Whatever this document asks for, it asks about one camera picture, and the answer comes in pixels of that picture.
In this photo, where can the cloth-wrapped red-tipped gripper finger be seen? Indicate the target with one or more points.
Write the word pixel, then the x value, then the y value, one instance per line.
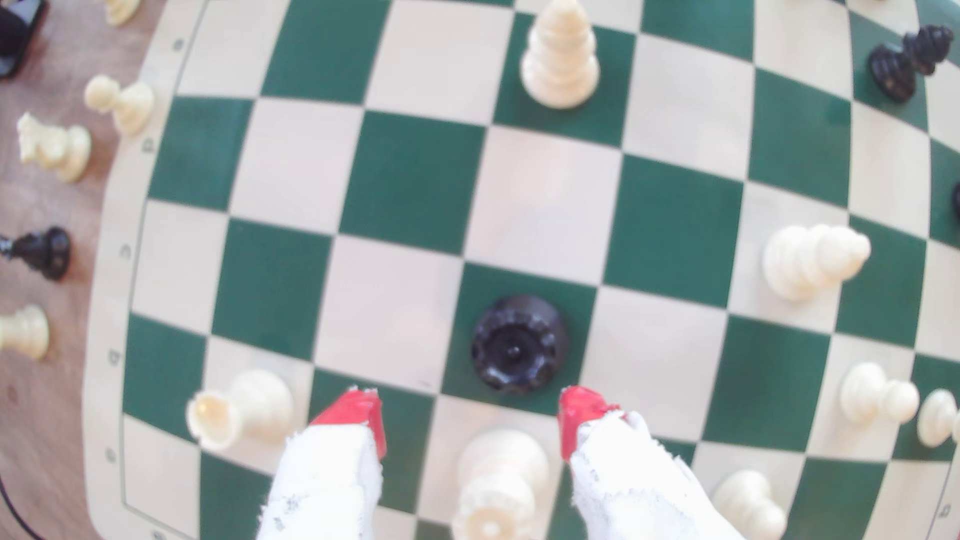
pixel 322 487
pixel 630 480

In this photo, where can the white chess bishop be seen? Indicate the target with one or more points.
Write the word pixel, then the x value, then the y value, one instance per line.
pixel 802 262

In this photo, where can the white pawn right edge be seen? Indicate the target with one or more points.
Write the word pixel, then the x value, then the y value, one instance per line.
pixel 560 67

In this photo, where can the green and cream chessboard mat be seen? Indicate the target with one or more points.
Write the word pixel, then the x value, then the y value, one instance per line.
pixel 405 180

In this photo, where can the black chess king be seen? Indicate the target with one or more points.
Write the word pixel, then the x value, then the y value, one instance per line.
pixel 49 253

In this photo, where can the white chess pawn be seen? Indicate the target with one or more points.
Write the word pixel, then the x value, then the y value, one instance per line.
pixel 862 394
pixel 120 9
pixel 133 109
pixel 742 499
pixel 937 418

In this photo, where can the black chess piece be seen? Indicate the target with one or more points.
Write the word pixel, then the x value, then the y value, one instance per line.
pixel 892 71

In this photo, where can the white chess rook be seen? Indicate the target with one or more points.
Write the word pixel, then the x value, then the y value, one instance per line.
pixel 255 405
pixel 30 331

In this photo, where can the black flat device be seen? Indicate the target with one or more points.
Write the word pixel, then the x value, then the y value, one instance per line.
pixel 19 34

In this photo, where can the white chess queen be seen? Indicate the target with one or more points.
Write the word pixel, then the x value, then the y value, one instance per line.
pixel 499 472

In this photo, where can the white chess knight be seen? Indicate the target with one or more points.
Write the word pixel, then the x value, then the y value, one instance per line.
pixel 71 154

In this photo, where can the black chess queen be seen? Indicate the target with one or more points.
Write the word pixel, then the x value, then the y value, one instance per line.
pixel 517 349

